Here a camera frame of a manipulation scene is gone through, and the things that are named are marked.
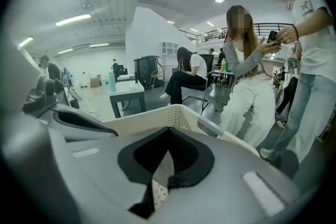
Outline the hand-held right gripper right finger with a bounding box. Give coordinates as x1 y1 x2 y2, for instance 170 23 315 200
157 127 300 222

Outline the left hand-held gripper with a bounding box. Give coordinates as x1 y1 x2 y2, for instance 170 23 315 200
0 38 119 142

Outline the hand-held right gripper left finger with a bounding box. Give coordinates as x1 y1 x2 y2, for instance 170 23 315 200
2 118 173 224

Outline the cream perforated plastic basket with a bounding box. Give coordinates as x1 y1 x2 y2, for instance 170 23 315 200
101 103 260 212

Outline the teal bottle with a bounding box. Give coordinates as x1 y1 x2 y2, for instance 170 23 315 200
107 72 117 93

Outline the small white black-framed table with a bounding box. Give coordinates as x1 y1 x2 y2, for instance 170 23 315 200
109 81 146 119

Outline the black tall cabinet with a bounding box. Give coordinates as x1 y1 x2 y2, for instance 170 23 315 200
133 55 162 89

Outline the white desk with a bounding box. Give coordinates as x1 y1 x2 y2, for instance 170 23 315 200
212 69 235 103

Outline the long tube ceiling light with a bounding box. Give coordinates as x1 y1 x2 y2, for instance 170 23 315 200
54 14 92 27

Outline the black office chair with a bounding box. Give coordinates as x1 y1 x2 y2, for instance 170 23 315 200
201 54 215 80

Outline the white cubby shelf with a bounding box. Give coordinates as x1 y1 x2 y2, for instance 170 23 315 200
160 41 180 56

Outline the clear water bottle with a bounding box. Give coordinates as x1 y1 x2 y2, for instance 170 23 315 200
287 48 301 78

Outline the black phone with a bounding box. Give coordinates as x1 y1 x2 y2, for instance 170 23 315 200
267 30 280 47

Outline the black balcony railing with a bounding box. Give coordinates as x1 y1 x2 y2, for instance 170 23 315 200
180 23 298 45

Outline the grey fisheye camera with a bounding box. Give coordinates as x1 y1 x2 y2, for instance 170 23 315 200
23 77 57 113

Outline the metal frame chair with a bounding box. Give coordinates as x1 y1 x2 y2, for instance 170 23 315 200
182 77 211 115

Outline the yellow wire chair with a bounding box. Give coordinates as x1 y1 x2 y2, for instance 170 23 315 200
149 69 164 89

